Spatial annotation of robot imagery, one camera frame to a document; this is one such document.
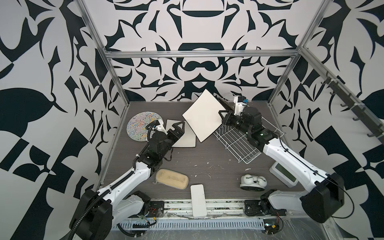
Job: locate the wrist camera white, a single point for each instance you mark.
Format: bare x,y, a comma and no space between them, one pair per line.
158,125
240,103

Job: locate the wall hook rail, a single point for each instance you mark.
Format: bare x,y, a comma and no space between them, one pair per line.
361,111

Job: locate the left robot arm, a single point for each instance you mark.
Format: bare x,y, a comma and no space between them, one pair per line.
99,211

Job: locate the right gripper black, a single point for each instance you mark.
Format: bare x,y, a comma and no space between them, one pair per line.
228,120

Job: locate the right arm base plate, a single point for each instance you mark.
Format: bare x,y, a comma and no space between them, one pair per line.
255,208

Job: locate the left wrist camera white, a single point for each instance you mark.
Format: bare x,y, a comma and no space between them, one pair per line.
158,125

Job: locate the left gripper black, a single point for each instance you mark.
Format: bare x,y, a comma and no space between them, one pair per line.
178,131

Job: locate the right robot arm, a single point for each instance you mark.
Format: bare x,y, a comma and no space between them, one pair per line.
323,194

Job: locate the white rectangular box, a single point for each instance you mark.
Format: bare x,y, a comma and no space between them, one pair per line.
199,207

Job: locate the white wire dish rack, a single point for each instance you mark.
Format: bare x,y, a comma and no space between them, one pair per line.
246,148

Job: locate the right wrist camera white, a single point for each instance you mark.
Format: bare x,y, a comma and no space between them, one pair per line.
240,103

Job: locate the colourful speckled round plate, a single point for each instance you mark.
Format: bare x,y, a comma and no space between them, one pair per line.
136,127

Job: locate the white slotted cable duct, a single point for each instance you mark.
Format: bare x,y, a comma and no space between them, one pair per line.
207,224

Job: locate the beige sponge case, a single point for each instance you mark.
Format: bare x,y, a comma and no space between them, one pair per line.
171,179

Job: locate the white round gadget black base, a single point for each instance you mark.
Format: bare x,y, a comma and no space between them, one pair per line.
253,183

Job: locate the white square plate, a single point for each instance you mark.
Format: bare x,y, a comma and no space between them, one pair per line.
203,115
188,140

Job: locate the floral square plate black rim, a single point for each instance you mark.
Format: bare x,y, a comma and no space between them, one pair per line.
225,104

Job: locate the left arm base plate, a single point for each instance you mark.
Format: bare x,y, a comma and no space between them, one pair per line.
156,209

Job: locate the white scale with display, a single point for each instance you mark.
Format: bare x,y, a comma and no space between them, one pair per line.
283,175

